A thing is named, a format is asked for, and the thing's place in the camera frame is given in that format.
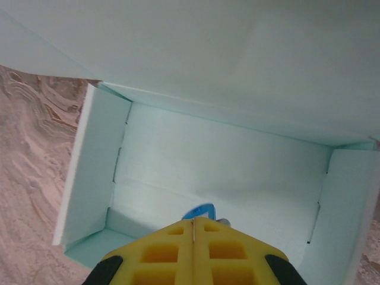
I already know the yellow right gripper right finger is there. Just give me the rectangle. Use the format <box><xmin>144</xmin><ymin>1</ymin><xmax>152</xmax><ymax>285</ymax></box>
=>
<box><xmin>194</xmin><ymin>217</ymin><xmax>307</xmax><ymax>285</ymax></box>

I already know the small blue plastic item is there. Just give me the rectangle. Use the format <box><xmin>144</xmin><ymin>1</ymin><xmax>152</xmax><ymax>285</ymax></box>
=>
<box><xmin>180</xmin><ymin>202</ymin><xmax>232</xmax><ymax>228</ymax></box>

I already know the teal and white paper box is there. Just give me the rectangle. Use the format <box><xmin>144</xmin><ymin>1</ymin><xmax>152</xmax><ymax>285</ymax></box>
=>
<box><xmin>0</xmin><ymin>0</ymin><xmax>380</xmax><ymax>285</ymax></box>

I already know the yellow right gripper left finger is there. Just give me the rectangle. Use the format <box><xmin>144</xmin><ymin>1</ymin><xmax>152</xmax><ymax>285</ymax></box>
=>
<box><xmin>85</xmin><ymin>218</ymin><xmax>195</xmax><ymax>285</ymax></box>

